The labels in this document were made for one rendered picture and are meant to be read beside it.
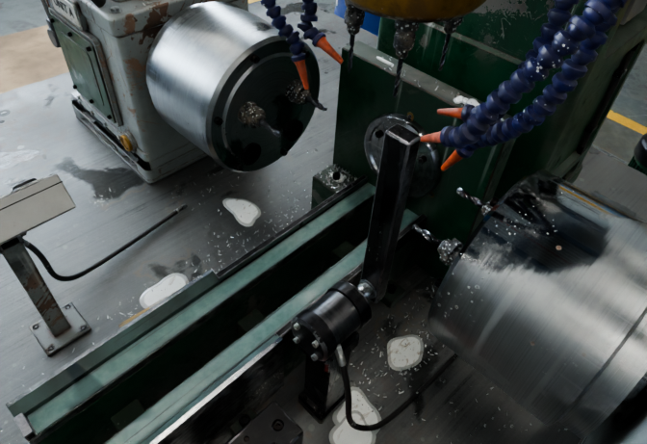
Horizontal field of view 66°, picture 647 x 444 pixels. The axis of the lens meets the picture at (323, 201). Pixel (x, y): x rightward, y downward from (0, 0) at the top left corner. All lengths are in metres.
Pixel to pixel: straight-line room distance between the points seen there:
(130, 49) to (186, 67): 0.14
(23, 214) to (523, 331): 0.59
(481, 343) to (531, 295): 0.08
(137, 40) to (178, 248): 0.37
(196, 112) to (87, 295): 0.37
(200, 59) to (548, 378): 0.63
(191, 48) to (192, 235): 0.35
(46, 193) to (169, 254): 0.31
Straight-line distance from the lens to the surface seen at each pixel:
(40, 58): 3.10
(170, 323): 0.74
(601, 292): 0.55
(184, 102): 0.83
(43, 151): 1.27
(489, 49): 0.82
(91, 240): 1.03
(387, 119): 0.80
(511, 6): 0.80
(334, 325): 0.58
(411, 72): 0.78
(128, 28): 0.93
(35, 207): 0.72
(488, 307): 0.56
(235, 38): 0.81
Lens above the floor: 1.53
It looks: 44 degrees down
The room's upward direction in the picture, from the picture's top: 4 degrees clockwise
